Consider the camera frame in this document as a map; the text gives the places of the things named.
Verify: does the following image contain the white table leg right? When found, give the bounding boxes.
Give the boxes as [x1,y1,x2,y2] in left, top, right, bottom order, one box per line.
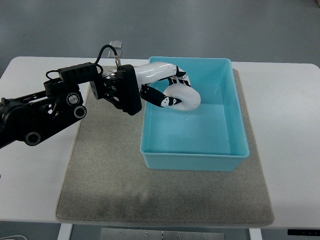
[248,228,263,240]

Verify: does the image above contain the white table leg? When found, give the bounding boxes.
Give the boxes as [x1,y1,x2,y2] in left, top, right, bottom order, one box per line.
[57,223,73,240]
[248,228,263,240]

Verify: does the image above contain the lower floor socket plate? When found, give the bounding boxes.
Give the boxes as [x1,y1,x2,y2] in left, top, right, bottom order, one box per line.
[107,50,122,58]

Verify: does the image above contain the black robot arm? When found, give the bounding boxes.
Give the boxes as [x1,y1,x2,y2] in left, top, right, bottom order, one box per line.
[0,44,120,148]

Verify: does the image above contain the white cable on floor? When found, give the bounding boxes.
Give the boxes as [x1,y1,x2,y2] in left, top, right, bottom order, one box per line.
[0,234,28,240]

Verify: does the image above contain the blue plastic box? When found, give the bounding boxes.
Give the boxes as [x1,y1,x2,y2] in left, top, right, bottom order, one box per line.
[140,56,250,171]

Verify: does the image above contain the metal plate under table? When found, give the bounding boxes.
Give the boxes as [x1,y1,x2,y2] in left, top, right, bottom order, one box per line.
[100,228,226,240]

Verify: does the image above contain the black table control panel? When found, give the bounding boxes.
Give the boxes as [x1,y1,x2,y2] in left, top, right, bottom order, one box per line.
[287,229,320,237]

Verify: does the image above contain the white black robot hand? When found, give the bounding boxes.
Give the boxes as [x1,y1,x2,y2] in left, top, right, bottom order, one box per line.
[115,62,191,116]

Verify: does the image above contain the white animal head toy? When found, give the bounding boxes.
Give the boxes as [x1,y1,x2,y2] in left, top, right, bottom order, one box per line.
[163,83,201,111]

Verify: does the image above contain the grey felt mat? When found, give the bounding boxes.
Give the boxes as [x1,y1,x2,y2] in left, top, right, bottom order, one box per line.
[55,76,275,228]

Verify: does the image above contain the white table leg left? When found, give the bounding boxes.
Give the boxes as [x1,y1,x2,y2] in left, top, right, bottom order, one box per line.
[57,223,73,240]

